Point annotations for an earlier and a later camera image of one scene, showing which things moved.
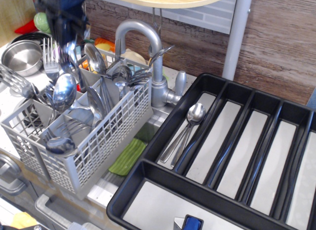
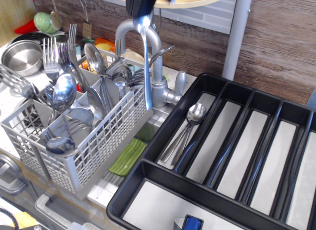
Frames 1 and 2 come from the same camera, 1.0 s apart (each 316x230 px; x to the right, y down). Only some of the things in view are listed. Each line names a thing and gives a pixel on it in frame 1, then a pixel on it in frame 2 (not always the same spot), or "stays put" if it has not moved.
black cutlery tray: (249, 164) stays put
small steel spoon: (68, 60) → (143, 22)
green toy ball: (41, 22) stays put
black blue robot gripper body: (66, 16) → (140, 5)
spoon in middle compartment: (95, 102) stays put
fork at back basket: (118, 49) stays put
